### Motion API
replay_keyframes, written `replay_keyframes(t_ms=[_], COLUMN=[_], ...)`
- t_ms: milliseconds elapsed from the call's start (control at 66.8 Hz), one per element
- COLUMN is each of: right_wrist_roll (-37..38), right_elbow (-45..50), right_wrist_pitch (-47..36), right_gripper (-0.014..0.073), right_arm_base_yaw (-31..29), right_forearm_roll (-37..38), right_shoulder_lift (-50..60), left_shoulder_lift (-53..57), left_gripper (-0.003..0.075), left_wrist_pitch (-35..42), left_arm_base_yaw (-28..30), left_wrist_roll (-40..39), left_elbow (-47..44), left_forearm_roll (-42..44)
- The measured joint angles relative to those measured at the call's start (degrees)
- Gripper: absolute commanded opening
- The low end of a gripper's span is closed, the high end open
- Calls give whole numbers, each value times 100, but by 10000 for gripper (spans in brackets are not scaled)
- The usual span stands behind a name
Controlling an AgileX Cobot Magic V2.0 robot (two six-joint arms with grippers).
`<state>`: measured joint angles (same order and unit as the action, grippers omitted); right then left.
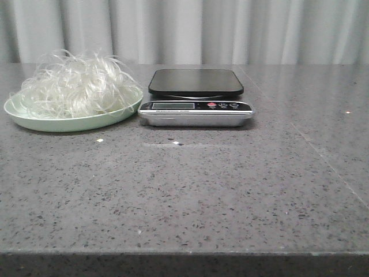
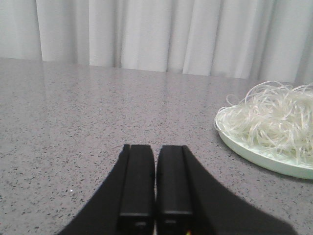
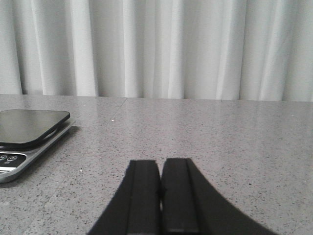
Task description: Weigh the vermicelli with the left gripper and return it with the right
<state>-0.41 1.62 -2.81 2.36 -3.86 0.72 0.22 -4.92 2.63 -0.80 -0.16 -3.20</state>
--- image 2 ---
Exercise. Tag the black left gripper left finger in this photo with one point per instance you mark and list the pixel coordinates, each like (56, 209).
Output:
(124, 203)

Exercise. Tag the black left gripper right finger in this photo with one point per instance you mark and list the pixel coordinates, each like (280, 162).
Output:
(190, 201)

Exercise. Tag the white vermicelli noodle bundle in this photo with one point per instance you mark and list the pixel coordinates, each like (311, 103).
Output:
(276, 117)

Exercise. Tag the light green plastic plate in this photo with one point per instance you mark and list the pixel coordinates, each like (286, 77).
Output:
(269, 158)

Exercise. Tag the white pleated curtain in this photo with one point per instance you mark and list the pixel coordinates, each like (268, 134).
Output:
(255, 39)

